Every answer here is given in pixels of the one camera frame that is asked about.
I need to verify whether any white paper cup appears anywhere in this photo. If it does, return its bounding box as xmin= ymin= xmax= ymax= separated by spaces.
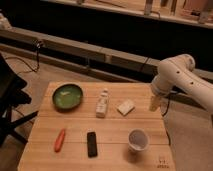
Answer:
xmin=128 ymin=129 xmax=149 ymax=154

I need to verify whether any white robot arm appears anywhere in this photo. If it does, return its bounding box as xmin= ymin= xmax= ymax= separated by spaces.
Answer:
xmin=149 ymin=54 xmax=213 ymax=114

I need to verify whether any white plastic bottle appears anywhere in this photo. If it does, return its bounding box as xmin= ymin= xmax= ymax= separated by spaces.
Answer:
xmin=96 ymin=88 xmax=109 ymax=118

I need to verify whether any black rectangular remote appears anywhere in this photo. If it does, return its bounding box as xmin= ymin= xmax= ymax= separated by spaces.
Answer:
xmin=87 ymin=132 xmax=98 ymax=157

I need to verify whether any white sponge block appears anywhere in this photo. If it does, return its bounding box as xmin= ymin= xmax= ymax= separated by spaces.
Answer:
xmin=117 ymin=100 xmax=135 ymax=116

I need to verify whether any green round bowl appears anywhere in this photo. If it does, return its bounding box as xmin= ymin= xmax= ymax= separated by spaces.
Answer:
xmin=52 ymin=84 xmax=83 ymax=110

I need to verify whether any black cable on floor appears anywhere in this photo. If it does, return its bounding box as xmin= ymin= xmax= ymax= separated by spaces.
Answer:
xmin=4 ymin=39 xmax=45 ymax=76

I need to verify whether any orange carrot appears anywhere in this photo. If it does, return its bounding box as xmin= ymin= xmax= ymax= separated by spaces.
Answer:
xmin=54 ymin=129 xmax=66 ymax=152

